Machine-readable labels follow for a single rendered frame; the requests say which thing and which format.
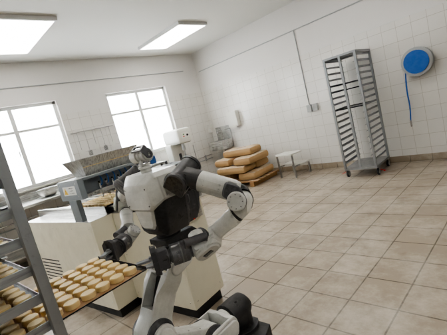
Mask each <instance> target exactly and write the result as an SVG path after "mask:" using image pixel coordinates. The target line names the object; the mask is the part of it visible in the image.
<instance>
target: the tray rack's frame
mask: <svg viewBox="0 0 447 335"><path fill-rule="evenodd" d="M367 51H369V49H354V50H351V51H348V52H345V53H342V54H339V55H336V56H332V57H330V58H326V59H324V60H322V61H323V68H324V71H325V77H326V81H327V87H328V91H329V96H330V100H331V106H332V110H333V116H334V119H335V126H336V129H337V135H338V139H339V145H340V149H341V155H342V159H343V165H344V168H345V171H346V172H347V171H349V175H350V174H351V173H350V170H358V169H373V168H376V170H377V168H379V171H380V172H381V170H380V165H381V164H383V163H384V162H385V161H387V160H388V162H389V163H390V160H389V159H390V158H389V156H380V157H379V158H377V159H376V154H375V150H374V144H373V137H372V134H371V127H370V123H369V117H368V112H367V106H366V102H365V96H364V92H363V86H362V81H361V75H360V71H359V64H358V60H357V54H356V53H357V52H367ZM352 56H354V59H355V65H356V70H357V76H358V80H359V86H360V90H361V96H362V101H363V107H364V111H365V118H366V121H367V128H368V131H369V138H370V142H371V148H372V155H373V157H372V158H361V159H360V157H359V151H358V148H357V141H356V138H355V131H354V128H353V121H352V118H351V111H350V108H349V101H348V98H347V91H346V87H345V81H344V77H343V71H342V67H341V61H340V60H343V59H345V58H349V57H352ZM334 60H337V61H338V62H339V68H340V72H341V78H342V82H343V88H344V92H345V98H346V102H347V108H348V112H349V118H350V122H351V128H352V132H353V138H354V142H355V148H356V152H357V158H358V160H357V161H355V162H354V163H352V164H351V165H350V166H348V167H347V165H346V164H345V158H344V156H345V155H344V153H343V147H342V141H341V136H340V135H339V134H340V131H339V130H338V127H339V126H338V124H337V118H336V112H335V106H333V104H334V102H333V100H332V98H333V97H332V94H331V89H330V83H329V81H328V79H329V77H328V76H327V74H328V73H327V70H326V64H325V62H327V61H334ZM373 159H374V161H373ZM372 161H373V162H372Z"/></svg>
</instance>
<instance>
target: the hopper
mask: <svg viewBox="0 0 447 335"><path fill-rule="evenodd" d="M135 146H136V145H133V146H128V147H125V148H120V149H117V150H112V151H109V152H105V153H102V154H97V155H94V156H90V157H87V158H82V159H79V160H75V161H71V162H67V163H64V164H62V165H64V166H65V167H66V168H67V169H68V170H69V171H70V172H71V173H72V174H73V175H74V176H75V177H84V176H87V175H91V174H94V173H97V172H100V171H104V170H106V169H110V168H114V167H116V166H121V165H123V164H127V163H130V162H131V161H130V160H129V153H130V152H131V151H132V149H133V147H135Z"/></svg>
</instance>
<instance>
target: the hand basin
mask: <svg viewBox="0 0 447 335"><path fill-rule="evenodd" d="M226 116H227V121H228V124H229V125H226V126H221V127H218V128H216V134H217V137H218V140H217V141H214V142H211V143H209V144H208V145H209V148H210V151H211V152H213V151H218V150H223V152H225V149H227V148H230V147H232V146H234V144H233V139H232V135H231V130H230V128H234V127H238V126H240V125H241V122H240V119H239V114H238V111H237V110H234V111H231V112H227V113H226ZM207 127H208V132H209V133H211V132H213V131H214V130H213V127H212V124H208V125H207Z"/></svg>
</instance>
